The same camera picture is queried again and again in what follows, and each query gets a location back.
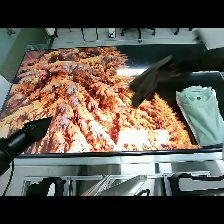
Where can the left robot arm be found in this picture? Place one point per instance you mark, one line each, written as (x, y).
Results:
(23, 136)

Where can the pale green T-shirt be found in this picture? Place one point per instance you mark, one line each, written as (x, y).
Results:
(201, 113)

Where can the black office chair base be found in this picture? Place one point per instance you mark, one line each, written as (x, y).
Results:
(138, 31)

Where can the brown garment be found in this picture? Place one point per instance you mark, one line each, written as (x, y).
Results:
(148, 81)

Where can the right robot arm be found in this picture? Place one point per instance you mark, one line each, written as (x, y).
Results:
(203, 61)

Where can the silver frame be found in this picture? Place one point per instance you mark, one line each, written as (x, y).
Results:
(100, 163)

